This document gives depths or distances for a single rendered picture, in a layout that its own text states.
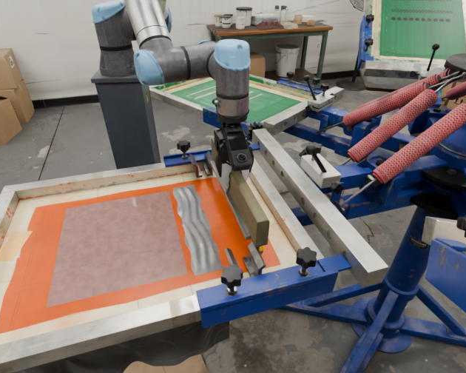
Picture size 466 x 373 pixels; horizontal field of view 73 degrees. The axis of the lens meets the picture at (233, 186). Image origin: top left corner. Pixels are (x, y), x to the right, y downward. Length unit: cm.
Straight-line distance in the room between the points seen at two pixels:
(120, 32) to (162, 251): 80
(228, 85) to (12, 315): 65
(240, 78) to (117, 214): 52
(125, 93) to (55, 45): 334
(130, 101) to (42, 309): 81
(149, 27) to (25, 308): 65
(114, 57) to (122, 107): 18
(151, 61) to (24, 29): 394
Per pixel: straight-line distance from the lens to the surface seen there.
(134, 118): 134
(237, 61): 69
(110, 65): 130
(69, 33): 456
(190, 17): 456
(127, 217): 94
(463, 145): 122
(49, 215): 104
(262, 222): 66
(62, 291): 82
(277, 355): 173
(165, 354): 94
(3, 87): 439
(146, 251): 83
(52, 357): 72
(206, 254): 79
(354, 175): 98
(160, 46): 76
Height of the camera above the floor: 155
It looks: 36 degrees down
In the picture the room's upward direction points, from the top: straight up
